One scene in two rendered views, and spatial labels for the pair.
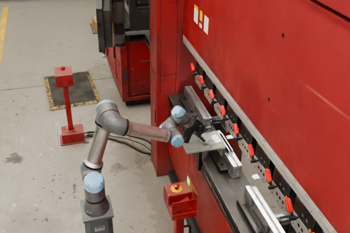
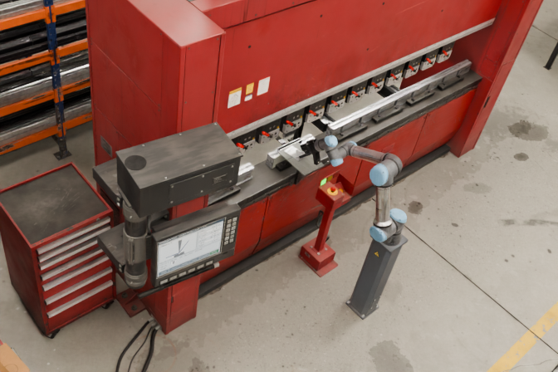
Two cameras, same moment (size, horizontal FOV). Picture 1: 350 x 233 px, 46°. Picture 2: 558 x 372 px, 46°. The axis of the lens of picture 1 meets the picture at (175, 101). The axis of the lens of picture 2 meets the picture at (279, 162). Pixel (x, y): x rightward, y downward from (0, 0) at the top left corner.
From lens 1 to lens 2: 493 cm
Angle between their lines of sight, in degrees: 89
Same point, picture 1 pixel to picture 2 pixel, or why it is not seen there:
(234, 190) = not seen: hidden behind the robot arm
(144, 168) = (184, 337)
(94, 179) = (398, 212)
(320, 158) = (409, 33)
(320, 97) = (411, 7)
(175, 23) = not seen: hidden behind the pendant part
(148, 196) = (234, 314)
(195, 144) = (307, 161)
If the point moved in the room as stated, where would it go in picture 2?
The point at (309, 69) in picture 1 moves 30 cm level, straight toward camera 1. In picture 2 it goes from (404, 2) to (448, 6)
